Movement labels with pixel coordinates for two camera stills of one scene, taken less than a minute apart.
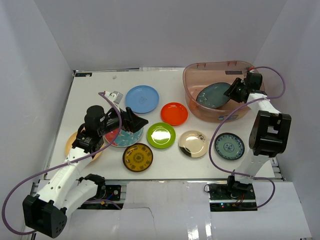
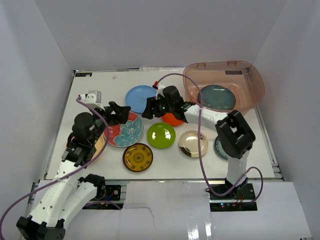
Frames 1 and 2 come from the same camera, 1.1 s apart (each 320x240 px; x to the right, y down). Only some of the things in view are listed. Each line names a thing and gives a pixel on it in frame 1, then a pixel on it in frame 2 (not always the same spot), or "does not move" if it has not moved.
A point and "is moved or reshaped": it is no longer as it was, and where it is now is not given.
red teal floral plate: x=125 y=138 does not move
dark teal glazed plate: x=212 y=95 is moved or reshaped
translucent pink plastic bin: x=196 y=75 does not move
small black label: x=83 y=74 does not move
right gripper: x=231 y=91 -> x=148 y=113
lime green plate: x=161 y=135 does not move
